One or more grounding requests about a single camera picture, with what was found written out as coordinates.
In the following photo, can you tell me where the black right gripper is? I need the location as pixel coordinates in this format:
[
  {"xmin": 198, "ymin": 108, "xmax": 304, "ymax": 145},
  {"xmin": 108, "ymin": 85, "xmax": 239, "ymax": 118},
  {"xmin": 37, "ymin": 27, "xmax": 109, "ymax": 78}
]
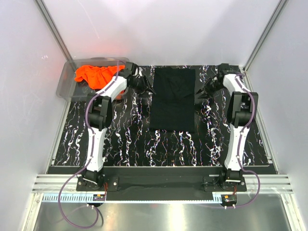
[{"xmin": 195, "ymin": 77, "xmax": 225, "ymax": 99}]

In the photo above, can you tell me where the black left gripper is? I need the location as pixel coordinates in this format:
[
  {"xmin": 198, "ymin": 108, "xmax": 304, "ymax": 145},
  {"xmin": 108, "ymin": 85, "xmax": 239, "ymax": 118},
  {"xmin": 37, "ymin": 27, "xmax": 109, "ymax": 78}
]
[{"xmin": 128, "ymin": 75, "xmax": 155, "ymax": 98}]

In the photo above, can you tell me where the black t shirt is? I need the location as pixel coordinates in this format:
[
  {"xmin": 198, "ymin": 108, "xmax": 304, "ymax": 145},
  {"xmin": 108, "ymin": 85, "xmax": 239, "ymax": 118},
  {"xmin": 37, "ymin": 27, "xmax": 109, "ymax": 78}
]
[{"xmin": 149, "ymin": 67, "xmax": 195, "ymax": 133}]

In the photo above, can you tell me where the clear plastic bin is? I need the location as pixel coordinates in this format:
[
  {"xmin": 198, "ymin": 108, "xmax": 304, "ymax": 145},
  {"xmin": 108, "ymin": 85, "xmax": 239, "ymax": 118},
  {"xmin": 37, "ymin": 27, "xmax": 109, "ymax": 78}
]
[{"xmin": 56, "ymin": 57, "xmax": 129, "ymax": 102}]

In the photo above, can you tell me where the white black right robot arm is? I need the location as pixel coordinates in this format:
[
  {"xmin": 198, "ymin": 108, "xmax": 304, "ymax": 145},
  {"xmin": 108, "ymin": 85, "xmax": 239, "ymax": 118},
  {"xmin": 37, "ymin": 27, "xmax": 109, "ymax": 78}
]
[{"xmin": 196, "ymin": 63, "xmax": 260, "ymax": 192}]

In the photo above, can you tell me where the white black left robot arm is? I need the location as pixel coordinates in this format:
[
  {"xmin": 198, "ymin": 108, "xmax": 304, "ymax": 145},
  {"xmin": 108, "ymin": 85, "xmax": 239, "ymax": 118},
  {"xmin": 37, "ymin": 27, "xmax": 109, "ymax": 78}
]
[{"xmin": 78, "ymin": 62, "xmax": 154, "ymax": 191}]

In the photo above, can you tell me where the orange t shirt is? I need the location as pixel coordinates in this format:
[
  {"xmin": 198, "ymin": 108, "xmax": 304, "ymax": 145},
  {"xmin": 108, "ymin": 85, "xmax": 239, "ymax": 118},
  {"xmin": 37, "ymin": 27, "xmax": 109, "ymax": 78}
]
[{"xmin": 74, "ymin": 65, "xmax": 125, "ymax": 90}]

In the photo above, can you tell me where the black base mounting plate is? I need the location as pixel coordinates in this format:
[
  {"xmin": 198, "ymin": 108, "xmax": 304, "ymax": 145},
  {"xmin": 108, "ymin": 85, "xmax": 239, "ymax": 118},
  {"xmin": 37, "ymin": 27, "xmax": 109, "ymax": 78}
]
[{"xmin": 77, "ymin": 167, "xmax": 247, "ymax": 202}]

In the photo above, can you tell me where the right black connector box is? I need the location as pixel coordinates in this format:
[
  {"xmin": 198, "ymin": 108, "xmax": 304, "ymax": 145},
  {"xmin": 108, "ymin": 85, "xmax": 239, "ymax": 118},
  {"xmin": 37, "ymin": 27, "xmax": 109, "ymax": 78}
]
[{"xmin": 221, "ymin": 194, "xmax": 237, "ymax": 209}]

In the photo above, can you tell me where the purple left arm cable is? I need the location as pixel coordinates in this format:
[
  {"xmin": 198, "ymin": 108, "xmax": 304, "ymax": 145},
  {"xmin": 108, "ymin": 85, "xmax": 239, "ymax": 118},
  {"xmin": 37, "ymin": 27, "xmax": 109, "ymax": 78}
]
[{"xmin": 58, "ymin": 60, "xmax": 126, "ymax": 229}]

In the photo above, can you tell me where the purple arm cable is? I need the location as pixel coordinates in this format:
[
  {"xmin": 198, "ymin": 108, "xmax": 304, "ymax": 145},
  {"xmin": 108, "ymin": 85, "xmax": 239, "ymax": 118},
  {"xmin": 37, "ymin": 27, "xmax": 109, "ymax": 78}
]
[
  {"xmin": 198, "ymin": 73, "xmax": 260, "ymax": 209},
  {"xmin": 58, "ymin": 60, "xmax": 126, "ymax": 229}
]

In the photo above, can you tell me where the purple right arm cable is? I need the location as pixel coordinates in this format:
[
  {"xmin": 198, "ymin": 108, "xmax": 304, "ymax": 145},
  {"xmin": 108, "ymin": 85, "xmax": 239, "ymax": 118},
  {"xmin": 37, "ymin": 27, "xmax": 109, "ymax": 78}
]
[{"xmin": 198, "ymin": 73, "xmax": 260, "ymax": 209}]

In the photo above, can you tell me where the right aluminium frame post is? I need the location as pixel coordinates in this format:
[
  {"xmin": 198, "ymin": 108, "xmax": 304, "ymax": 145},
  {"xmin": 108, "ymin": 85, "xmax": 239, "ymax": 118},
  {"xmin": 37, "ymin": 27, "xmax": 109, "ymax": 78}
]
[{"xmin": 243, "ymin": 0, "xmax": 289, "ymax": 72}]

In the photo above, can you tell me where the aluminium frame post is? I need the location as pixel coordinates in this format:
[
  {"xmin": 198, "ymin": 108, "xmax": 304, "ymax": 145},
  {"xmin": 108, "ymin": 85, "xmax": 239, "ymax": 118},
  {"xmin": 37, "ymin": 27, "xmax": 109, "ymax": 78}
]
[
  {"xmin": 34, "ymin": 0, "xmax": 73, "ymax": 61},
  {"xmin": 243, "ymin": 0, "xmax": 289, "ymax": 72}
]

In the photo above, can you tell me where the white slotted cable duct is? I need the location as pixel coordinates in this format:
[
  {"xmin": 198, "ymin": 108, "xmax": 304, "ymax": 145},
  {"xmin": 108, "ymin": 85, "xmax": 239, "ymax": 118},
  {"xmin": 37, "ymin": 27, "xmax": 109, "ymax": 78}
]
[{"xmin": 42, "ymin": 193, "xmax": 99, "ymax": 203}]

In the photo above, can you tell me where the left aluminium frame post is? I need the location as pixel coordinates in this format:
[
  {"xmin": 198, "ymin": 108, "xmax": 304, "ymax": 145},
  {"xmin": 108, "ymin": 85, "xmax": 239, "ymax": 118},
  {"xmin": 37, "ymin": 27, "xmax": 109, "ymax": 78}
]
[{"xmin": 34, "ymin": 0, "xmax": 73, "ymax": 61}]

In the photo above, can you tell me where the aluminium front rail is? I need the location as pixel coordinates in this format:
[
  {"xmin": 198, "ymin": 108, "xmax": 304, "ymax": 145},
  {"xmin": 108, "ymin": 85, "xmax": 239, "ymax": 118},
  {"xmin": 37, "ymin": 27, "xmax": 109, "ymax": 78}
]
[{"xmin": 32, "ymin": 174, "xmax": 293, "ymax": 193}]

